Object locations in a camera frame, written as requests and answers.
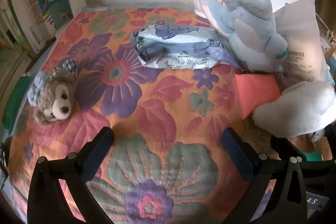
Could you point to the teal small item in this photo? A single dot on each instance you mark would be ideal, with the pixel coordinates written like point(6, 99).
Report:
point(313, 155)

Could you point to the row of books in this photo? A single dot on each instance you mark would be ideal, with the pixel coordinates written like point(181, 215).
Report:
point(11, 29)

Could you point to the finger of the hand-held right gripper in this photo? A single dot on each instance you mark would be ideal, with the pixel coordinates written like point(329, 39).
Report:
point(287, 148)

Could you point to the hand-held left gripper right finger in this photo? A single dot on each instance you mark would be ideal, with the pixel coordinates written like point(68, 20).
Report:
point(237, 158)

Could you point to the green book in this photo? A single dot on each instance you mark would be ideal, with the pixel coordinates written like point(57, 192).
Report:
point(14, 100)

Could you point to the translucent printed plastic bag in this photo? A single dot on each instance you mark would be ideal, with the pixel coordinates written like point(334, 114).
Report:
point(302, 37)

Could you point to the white fluffy plush toy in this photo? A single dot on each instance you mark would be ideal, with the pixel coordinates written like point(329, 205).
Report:
point(296, 108)

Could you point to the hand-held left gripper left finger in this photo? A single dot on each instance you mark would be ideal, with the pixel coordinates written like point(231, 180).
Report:
point(98, 153)

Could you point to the pink plastic bag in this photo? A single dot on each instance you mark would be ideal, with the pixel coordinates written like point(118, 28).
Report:
point(256, 94)

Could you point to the light blue plush toy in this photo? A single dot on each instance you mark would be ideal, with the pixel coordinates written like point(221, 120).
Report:
point(249, 29)

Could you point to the floral printed tablecloth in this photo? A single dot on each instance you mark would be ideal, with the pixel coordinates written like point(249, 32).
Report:
point(162, 108)

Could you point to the blue white printed tissue packet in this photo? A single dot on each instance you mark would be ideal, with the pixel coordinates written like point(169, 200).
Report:
point(181, 48)

